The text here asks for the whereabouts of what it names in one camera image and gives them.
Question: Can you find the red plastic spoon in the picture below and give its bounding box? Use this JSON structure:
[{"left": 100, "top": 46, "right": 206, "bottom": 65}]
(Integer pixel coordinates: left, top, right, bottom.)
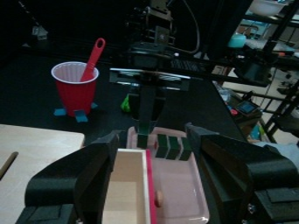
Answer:
[{"left": 79, "top": 37, "right": 108, "bottom": 83}]

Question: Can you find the grey cable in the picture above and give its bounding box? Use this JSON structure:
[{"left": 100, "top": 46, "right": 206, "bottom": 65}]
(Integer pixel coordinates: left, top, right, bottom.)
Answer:
[{"left": 171, "top": 0, "right": 202, "bottom": 56}]

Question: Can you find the blue cup stand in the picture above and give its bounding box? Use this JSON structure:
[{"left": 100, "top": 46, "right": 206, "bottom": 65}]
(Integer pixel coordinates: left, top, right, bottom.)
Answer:
[{"left": 74, "top": 109, "right": 90, "bottom": 123}]

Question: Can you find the small device with screen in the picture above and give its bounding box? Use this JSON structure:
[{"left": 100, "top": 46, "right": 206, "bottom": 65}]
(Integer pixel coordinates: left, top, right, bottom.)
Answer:
[{"left": 235, "top": 99, "right": 263, "bottom": 118}]

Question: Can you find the bright green toy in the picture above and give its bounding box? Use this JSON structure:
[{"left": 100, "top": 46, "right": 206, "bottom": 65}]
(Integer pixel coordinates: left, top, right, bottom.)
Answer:
[{"left": 119, "top": 94, "right": 132, "bottom": 114}]

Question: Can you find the dark green sushi piece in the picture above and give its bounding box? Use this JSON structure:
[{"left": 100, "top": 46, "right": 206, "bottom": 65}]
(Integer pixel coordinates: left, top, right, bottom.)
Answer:
[
  {"left": 154, "top": 133, "right": 170, "bottom": 159},
  {"left": 179, "top": 136, "right": 194, "bottom": 162},
  {"left": 166, "top": 135, "right": 182, "bottom": 161},
  {"left": 135, "top": 133, "right": 152, "bottom": 149}
]

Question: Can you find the white clamp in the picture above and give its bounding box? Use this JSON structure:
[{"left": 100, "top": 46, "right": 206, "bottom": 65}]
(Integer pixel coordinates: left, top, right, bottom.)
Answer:
[{"left": 32, "top": 25, "right": 50, "bottom": 41}]

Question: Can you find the pink plastic tray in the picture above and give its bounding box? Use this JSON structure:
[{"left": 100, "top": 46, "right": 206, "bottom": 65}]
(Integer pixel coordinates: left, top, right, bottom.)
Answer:
[{"left": 126, "top": 125, "right": 211, "bottom": 224}]

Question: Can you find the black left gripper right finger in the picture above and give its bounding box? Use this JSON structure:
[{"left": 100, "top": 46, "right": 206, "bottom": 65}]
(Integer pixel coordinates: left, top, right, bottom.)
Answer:
[{"left": 183, "top": 122, "right": 299, "bottom": 224}]

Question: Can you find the black metal shelf frame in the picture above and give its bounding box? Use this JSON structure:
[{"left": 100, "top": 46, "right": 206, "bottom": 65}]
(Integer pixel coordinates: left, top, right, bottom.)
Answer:
[{"left": 202, "top": 0, "right": 299, "bottom": 144}]

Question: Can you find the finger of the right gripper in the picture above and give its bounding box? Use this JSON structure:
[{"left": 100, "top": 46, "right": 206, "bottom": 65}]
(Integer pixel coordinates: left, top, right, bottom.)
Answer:
[
  {"left": 154, "top": 87, "right": 168, "bottom": 123},
  {"left": 135, "top": 85, "right": 158, "bottom": 138}
]

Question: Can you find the teal cup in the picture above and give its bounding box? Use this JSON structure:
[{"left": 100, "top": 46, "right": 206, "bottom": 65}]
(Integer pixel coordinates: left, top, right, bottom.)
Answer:
[{"left": 227, "top": 32, "right": 249, "bottom": 49}]

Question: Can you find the light wooden cabinet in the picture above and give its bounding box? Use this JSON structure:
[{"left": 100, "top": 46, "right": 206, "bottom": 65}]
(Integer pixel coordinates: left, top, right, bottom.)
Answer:
[{"left": 0, "top": 123, "right": 87, "bottom": 224}]

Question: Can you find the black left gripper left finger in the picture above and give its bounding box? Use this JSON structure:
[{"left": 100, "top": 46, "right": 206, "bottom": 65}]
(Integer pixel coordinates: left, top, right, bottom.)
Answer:
[{"left": 15, "top": 129, "right": 123, "bottom": 224}]

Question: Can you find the white bowl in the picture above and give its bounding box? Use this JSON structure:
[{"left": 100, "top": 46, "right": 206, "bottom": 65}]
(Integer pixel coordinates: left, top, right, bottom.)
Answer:
[{"left": 247, "top": 0, "right": 290, "bottom": 18}]

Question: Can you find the red plastic cup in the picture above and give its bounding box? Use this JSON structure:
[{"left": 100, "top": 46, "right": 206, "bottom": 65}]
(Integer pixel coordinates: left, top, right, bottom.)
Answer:
[{"left": 51, "top": 60, "right": 100, "bottom": 118}]

